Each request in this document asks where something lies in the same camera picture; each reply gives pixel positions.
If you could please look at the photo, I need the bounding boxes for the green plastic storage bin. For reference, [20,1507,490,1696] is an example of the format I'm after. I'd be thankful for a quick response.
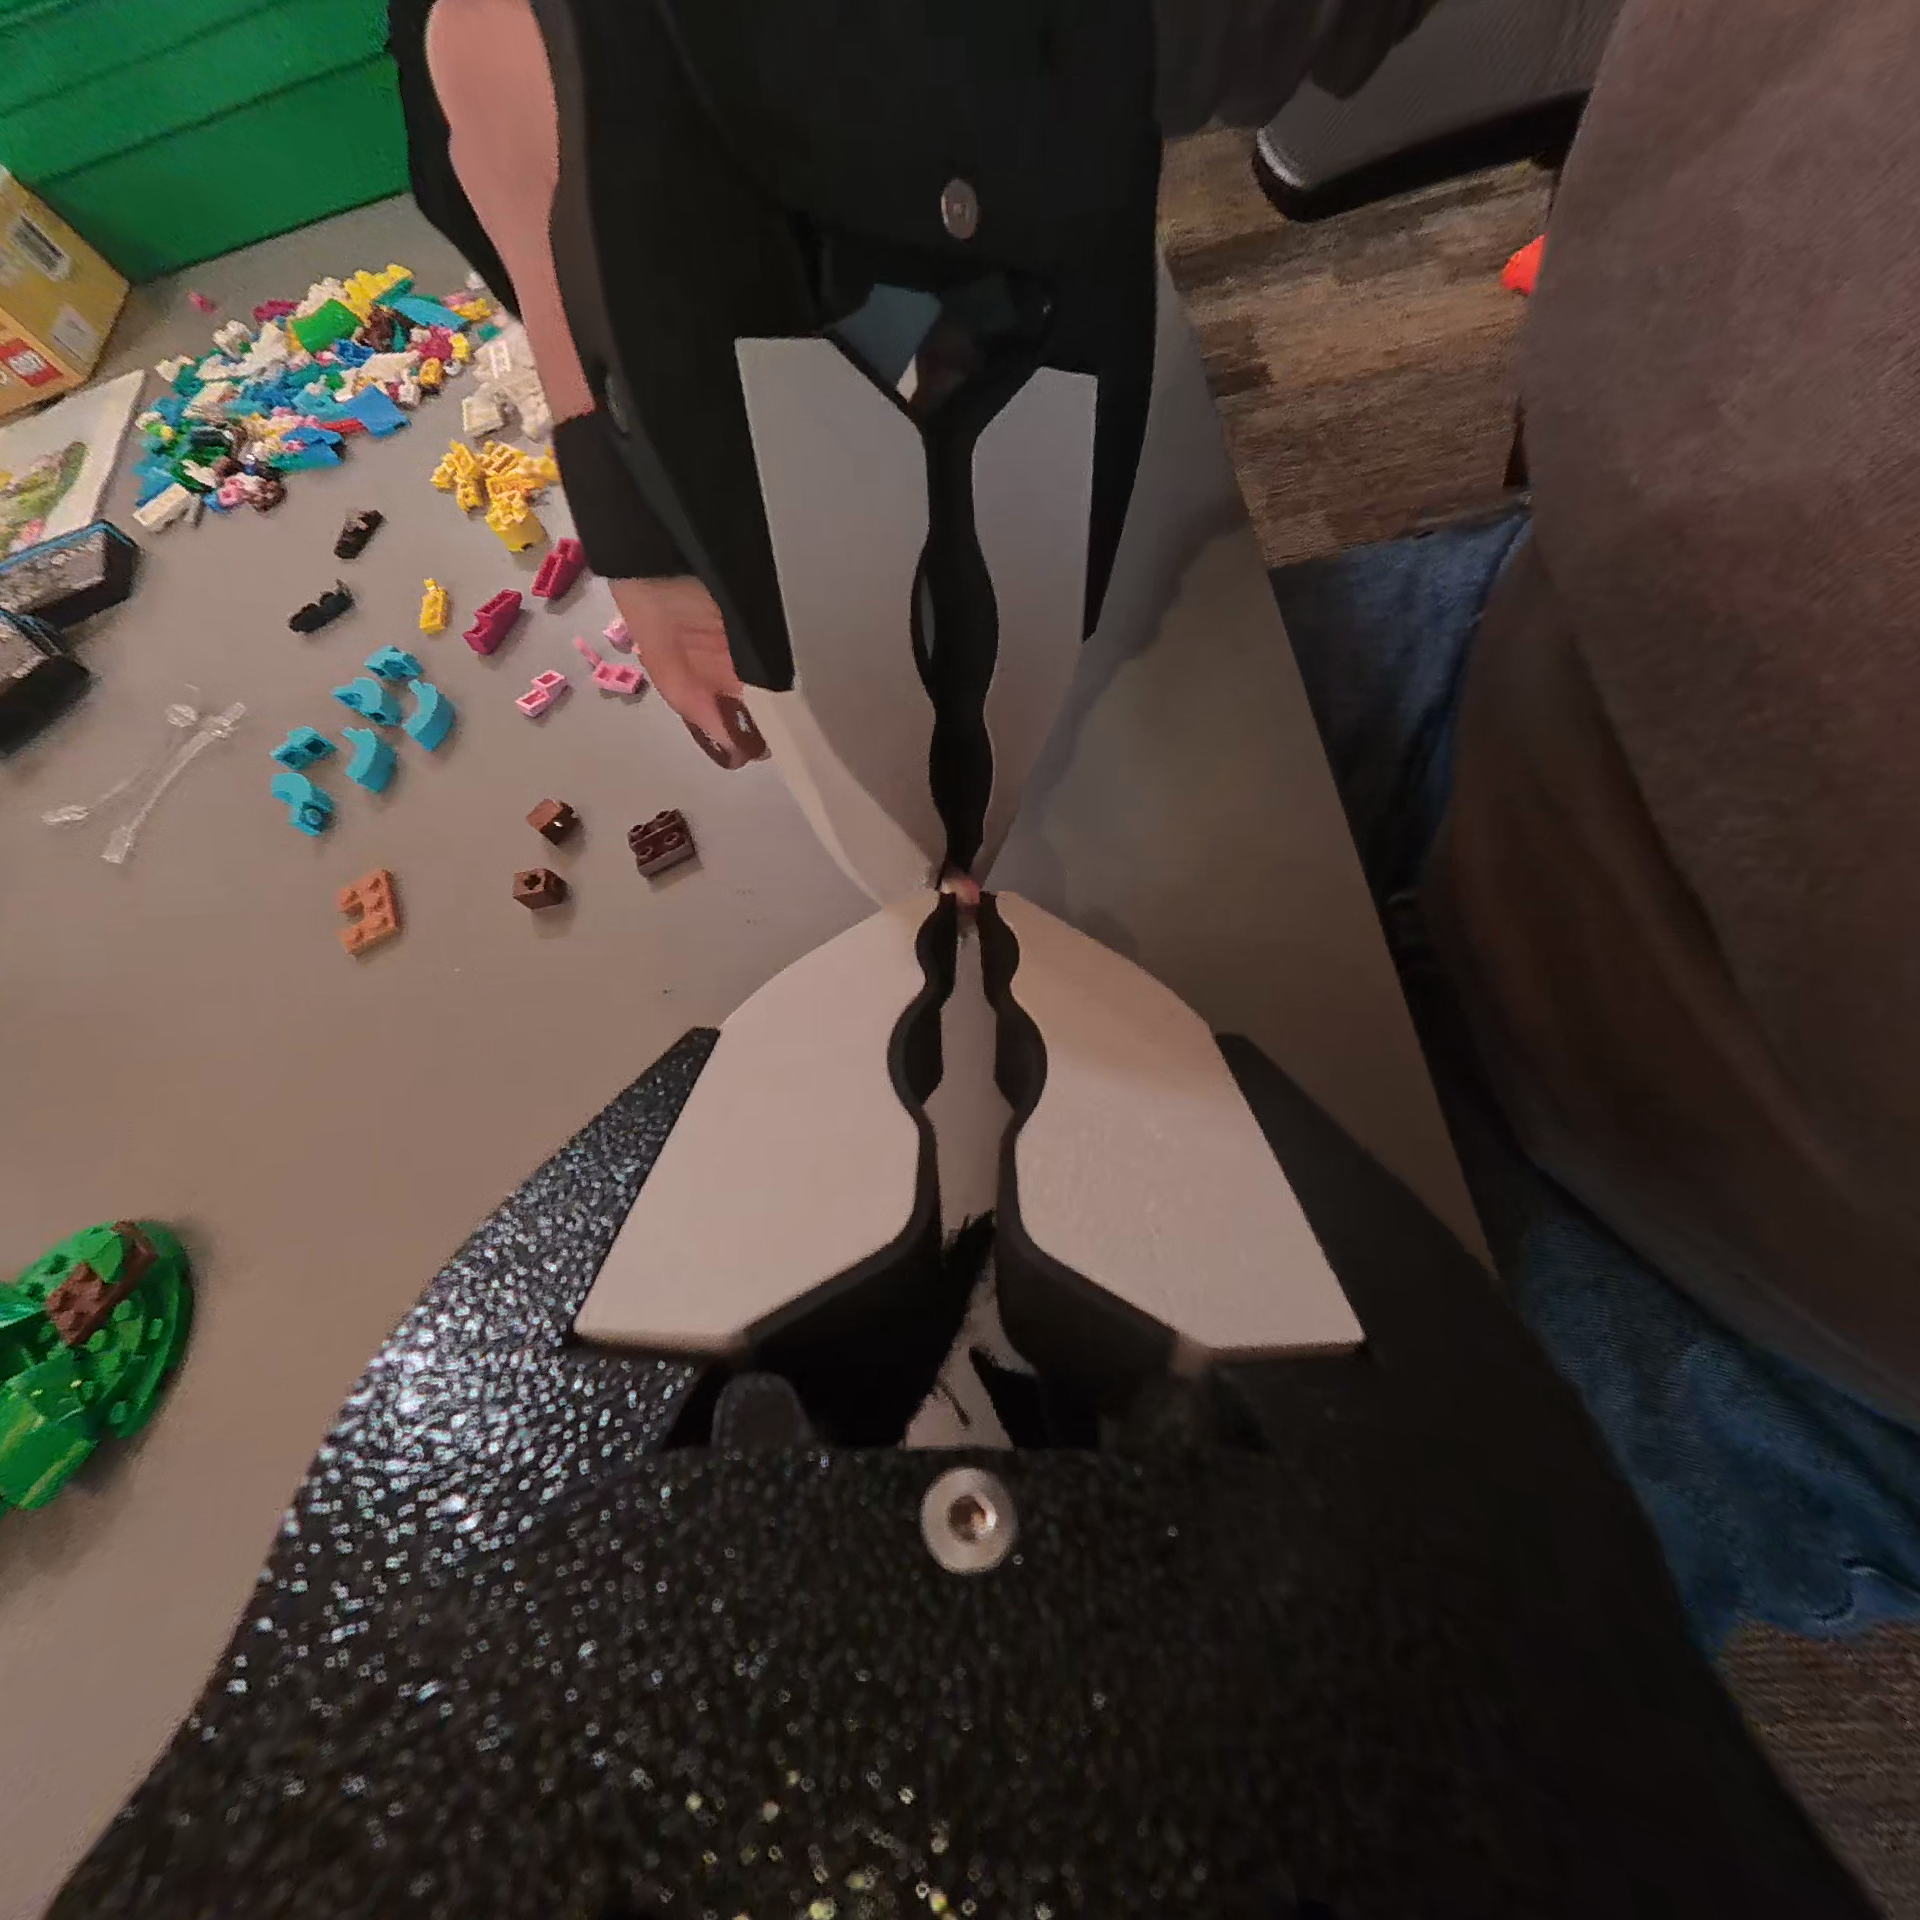
[0,0,416,283]

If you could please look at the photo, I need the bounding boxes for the yellow cardboard lego box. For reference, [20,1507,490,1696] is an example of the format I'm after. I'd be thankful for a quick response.
[0,164,135,422]

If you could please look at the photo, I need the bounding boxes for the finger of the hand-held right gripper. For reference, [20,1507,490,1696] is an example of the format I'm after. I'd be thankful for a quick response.
[959,366,1109,903]
[736,336,964,912]

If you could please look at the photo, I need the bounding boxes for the group of blue lego pieces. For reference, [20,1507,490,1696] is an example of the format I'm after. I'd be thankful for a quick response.
[268,644,462,838]

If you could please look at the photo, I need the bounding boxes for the green lego build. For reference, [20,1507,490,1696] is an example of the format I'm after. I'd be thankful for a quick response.
[0,1218,199,1518]

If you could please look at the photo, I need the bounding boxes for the person's blue jeans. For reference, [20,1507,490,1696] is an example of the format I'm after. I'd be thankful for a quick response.
[1270,507,1920,1660]

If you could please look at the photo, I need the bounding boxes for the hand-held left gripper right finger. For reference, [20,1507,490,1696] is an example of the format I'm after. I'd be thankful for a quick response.
[966,894,1366,1355]

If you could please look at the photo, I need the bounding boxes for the person's brown shirt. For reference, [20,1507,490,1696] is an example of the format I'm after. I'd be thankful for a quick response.
[1421,0,1920,1433]

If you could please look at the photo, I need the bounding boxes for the black box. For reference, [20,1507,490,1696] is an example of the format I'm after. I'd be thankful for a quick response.
[0,519,143,634]
[0,607,93,754]

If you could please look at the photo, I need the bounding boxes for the pile of yellow lego bricks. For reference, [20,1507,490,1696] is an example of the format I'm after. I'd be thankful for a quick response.
[429,439,560,554]

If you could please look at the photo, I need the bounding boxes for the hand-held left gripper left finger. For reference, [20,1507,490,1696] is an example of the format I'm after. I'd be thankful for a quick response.
[574,896,964,1354]

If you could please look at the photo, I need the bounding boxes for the person's right hand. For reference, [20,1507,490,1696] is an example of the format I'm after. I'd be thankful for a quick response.
[423,0,775,777]

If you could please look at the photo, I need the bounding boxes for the pile of mixed lego bricks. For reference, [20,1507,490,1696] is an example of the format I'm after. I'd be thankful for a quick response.
[133,264,560,530]

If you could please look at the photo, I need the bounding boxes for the lego instruction booklet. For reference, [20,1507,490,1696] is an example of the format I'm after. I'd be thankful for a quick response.
[0,368,148,560]

